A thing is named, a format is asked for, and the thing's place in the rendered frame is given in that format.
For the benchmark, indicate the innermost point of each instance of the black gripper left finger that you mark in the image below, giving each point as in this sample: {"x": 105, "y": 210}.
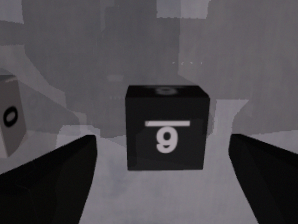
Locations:
{"x": 52, "y": 189}

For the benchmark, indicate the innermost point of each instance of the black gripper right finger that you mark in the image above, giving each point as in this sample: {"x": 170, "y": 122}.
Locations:
{"x": 268, "y": 176}

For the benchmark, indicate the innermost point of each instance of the black digit block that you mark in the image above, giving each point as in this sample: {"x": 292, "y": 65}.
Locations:
{"x": 166, "y": 126}

